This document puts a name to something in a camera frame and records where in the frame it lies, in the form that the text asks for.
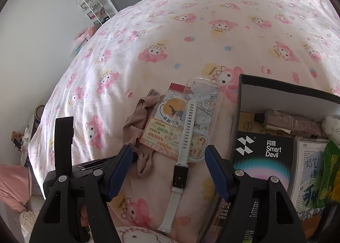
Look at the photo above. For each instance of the white fluffy plush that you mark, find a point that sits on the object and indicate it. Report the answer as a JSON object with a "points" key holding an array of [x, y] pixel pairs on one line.
{"points": [[333, 126]]}

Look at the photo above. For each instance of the pink storage box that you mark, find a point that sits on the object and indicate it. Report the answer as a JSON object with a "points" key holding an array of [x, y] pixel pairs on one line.
{"points": [[85, 37]]}

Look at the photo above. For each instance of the pink cosmetic tube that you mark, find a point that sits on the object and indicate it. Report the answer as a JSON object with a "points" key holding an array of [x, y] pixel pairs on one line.
{"points": [[287, 119]]}

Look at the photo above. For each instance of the yellow green crochet toy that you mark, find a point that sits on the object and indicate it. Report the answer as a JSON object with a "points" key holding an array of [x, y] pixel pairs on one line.
{"points": [[330, 174]]}

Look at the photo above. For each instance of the white dotted booklet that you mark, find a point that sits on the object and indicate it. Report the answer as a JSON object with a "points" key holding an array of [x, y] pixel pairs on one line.
{"points": [[305, 179]]}

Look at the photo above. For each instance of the clear cartoon phone case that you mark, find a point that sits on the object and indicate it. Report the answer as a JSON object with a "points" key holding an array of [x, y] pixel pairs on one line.
{"points": [[204, 105]]}

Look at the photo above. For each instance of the pink cartoon printed bed sheet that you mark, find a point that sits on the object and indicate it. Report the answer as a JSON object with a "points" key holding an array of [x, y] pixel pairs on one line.
{"points": [[186, 46]]}

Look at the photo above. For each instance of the beige patterned cloth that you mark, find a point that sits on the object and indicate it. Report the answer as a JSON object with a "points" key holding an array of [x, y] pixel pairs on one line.
{"points": [[134, 128]]}

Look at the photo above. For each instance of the pink cloth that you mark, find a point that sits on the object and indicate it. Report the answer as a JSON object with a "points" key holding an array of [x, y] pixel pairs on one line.
{"points": [[13, 187]]}

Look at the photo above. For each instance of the yellow flat box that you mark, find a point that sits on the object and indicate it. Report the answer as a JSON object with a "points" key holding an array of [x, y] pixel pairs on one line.
{"points": [[247, 126]]}

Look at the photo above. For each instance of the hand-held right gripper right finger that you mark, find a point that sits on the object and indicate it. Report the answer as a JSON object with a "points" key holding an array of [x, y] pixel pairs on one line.
{"points": [[216, 176]]}

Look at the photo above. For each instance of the white shelf rack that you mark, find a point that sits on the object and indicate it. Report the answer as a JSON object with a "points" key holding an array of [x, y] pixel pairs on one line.
{"points": [[91, 6]]}

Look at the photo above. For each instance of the black screen protector box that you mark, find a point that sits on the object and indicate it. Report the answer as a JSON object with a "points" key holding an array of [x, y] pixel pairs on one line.
{"points": [[265, 163]]}

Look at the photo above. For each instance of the red envelope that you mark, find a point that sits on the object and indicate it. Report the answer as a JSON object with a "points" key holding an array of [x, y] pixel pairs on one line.
{"points": [[176, 87]]}

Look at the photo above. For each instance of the white smartwatch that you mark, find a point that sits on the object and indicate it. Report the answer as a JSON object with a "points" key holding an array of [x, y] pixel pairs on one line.
{"points": [[178, 176]]}

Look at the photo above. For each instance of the colourful printed snack packet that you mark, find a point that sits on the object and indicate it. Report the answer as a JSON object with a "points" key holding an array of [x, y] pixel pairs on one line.
{"points": [[162, 126]]}

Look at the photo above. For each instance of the black cardboard box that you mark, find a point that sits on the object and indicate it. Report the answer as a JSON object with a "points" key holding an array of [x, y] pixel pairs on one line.
{"points": [[279, 94]]}

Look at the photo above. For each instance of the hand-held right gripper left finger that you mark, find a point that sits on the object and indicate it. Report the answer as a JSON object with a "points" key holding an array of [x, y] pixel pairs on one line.
{"points": [[120, 176]]}

